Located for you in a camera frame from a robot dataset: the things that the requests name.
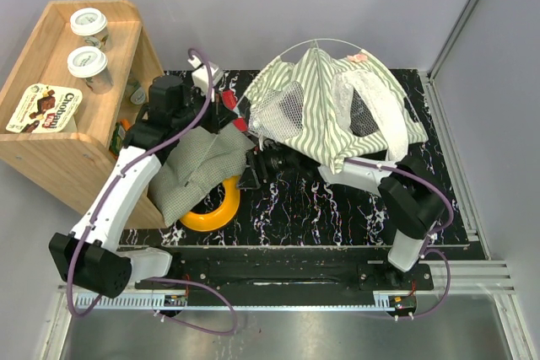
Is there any Chobani yogurt flip pack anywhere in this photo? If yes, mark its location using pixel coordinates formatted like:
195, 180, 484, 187
5, 83, 83, 134

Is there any aluminium rail frame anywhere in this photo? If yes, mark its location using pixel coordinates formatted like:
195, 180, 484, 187
40, 68, 540, 360

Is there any green checked cushion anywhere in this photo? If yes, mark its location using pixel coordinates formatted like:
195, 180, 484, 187
148, 124, 255, 227

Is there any white lidded cup rear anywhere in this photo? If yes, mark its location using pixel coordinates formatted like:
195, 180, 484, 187
70, 8, 111, 52

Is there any striped green pet tent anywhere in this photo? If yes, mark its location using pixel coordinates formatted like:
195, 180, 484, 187
244, 42, 428, 174

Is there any orange green sponge pack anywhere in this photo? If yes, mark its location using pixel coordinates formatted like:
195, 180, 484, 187
109, 119, 131, 158

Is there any purple cable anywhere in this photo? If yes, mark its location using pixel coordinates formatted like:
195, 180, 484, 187
349, 157, 455, 321
67, 47, 240, 335

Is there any red toothpaste box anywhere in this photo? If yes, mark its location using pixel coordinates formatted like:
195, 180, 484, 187
221, 89, 248, 132

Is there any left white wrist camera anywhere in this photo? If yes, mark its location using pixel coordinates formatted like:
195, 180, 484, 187
189, 57, 224, 96

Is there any white lidded cup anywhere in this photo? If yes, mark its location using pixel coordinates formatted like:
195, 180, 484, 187
70, 8, 111, 52
67, 46, 113, 94

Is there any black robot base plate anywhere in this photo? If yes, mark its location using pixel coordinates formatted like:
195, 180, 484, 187
137, 246, 434, 308

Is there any glass jar on shelf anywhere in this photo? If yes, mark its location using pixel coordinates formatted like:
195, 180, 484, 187
124, 74, 146, 105

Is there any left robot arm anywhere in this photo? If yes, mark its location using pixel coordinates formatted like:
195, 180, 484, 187
49, 74, 218, 298

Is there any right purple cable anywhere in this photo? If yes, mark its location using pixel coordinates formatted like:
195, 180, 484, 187
349, 157, 455, 321

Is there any yellow pet bowl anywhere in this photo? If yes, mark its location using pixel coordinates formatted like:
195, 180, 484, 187
180, 176, 240, 232

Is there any white lidded cup front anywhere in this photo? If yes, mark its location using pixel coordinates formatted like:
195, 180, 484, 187
67, 46, 113, 94

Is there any wooden shelf unit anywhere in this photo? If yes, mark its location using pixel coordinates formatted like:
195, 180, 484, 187
1, 0, 164, 215

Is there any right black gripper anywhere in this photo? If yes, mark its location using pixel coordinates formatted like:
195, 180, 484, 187
235, 142, 298, 191

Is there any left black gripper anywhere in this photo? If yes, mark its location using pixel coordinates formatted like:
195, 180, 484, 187
173, 84, 240, 135

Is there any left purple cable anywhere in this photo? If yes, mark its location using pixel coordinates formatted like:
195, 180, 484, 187
67, 47, 240, 335

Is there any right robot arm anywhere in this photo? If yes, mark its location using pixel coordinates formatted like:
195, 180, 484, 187
235, 145, 455, 289

